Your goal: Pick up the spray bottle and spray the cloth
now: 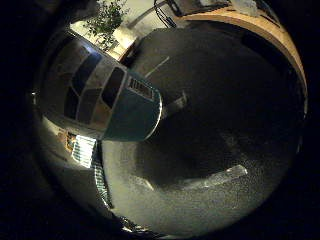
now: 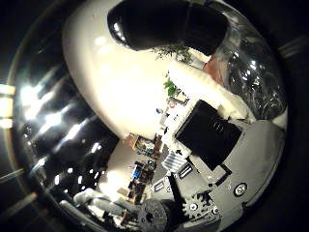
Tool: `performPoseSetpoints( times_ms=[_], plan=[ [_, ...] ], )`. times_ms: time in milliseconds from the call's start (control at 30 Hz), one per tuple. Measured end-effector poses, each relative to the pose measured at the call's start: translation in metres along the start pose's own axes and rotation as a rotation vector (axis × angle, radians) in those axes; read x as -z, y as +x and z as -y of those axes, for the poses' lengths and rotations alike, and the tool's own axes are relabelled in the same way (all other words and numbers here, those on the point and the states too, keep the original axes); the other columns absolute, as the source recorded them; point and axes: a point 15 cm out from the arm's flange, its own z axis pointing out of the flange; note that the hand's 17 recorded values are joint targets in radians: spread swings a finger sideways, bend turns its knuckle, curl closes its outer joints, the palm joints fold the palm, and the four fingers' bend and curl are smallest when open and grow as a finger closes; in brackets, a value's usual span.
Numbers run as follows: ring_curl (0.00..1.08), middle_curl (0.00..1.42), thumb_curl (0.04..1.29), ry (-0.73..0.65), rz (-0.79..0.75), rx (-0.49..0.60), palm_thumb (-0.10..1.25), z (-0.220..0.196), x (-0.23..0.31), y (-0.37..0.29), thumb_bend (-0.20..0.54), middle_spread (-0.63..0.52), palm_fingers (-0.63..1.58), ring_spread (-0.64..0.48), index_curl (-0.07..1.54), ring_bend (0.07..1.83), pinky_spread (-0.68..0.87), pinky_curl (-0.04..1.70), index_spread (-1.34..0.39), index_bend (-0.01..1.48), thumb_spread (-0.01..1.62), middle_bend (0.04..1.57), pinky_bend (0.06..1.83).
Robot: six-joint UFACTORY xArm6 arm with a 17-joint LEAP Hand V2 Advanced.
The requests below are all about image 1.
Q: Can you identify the white tape strip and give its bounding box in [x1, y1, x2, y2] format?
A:
[162, 91, 190, 118]
[186, 164, 249, 191]
[143, 55, 171, 80]

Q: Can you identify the white plant pot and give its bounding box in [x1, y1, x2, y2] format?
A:
[112, 25, 139, 50]

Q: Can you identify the brown wooden shelf with items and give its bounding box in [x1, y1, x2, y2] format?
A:
[57, 130, 78, 154]

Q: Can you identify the green potted plant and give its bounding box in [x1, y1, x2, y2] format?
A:
[83, 0, 130, 51]

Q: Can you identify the black looped cable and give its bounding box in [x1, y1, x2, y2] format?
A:
[153, 0, 178, 29]

